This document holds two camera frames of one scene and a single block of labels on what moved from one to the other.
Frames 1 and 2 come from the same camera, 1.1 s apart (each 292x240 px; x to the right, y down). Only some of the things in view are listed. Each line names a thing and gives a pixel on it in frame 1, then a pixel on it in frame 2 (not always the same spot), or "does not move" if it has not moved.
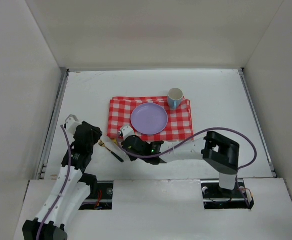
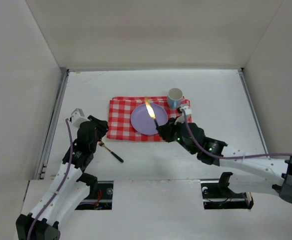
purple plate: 148,118 does not move
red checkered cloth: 179,126 does not move
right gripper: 128,144 → 167,129
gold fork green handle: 101,143 does not move
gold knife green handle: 115,141 → 150,110
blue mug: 174,96 does not move
